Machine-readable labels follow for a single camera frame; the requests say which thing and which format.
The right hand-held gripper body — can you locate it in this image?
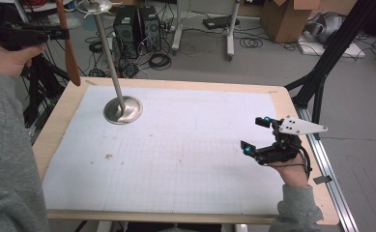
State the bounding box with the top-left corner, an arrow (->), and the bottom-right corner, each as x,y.
256,115 -> 329,166

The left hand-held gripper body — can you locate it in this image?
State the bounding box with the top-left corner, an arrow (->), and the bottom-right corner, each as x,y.
0,21 -> 53,52

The wooden spatula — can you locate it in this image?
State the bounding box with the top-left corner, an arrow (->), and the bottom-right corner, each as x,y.
54,0 -> 82,87

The metal stand with round base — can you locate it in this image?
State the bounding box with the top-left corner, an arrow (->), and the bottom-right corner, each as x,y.
76,0 -> 144,126

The person's left hand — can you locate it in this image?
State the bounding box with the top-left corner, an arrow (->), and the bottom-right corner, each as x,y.
0,38 -> 45,78

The person's right hand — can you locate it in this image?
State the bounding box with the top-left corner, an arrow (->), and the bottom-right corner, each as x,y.
267,149 -> 310,188

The round white table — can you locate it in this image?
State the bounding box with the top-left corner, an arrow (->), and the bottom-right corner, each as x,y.
22,0 -> 75,14

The black computer tower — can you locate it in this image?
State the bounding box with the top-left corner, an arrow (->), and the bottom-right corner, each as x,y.
139,5 -> 161,53
112,4 -> 141,61

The white grid paper sheet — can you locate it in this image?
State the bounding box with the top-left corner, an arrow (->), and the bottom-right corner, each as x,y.
42,85 -> 286,217

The white stand leg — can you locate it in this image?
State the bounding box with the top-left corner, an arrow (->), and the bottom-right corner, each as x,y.
225,0 -> 242,62
170,0 -> 185,56

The open cardboard box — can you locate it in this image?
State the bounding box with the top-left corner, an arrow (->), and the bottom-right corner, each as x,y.
260,0 -> 322,44

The black flat device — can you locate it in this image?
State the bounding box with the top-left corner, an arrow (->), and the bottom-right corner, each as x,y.
202,14 -> 241,31

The white board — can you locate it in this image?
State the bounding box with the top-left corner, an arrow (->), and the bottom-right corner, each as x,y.
297,32 -> 366,60

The grey bag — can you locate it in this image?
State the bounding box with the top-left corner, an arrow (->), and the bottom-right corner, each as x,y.
304,12 -> 346,44

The small coil of black cable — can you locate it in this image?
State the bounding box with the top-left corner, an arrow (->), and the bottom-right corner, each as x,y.
88,40 -> 104,54

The grey metal bracket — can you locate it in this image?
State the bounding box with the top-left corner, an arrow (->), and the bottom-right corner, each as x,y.
313,175 -> 333,186

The black frame stand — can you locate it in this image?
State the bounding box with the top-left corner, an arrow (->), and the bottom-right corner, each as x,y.
284,0 -> 376,141
0,0 -> 73,130

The aluminium rail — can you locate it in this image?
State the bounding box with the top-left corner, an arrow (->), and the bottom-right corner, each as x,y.
296,104 -> 359,232

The coil of thin cable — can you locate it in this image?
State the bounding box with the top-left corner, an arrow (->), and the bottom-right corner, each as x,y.
239,37 -> 264,49

